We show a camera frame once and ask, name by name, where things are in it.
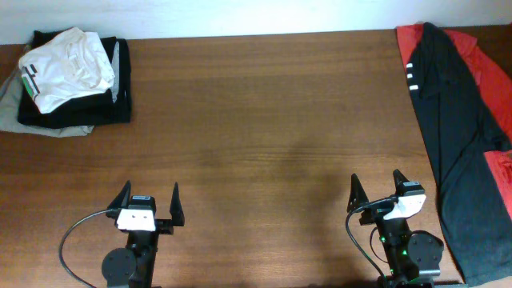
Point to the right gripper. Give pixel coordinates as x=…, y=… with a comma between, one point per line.
x=358, y=196

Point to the grey folded garment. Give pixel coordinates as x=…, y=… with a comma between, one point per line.
x=11, y=95

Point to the dark green Nike t-shirt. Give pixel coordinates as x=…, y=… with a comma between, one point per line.
x=457, y=129

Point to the white folded t-shirt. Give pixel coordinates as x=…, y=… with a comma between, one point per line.
x=73, y=64

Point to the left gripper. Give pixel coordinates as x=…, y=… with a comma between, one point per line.
x=166, y=226

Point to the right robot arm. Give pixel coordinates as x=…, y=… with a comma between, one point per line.
x=412, y=256

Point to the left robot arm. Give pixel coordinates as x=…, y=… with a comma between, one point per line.
x=132, y=266

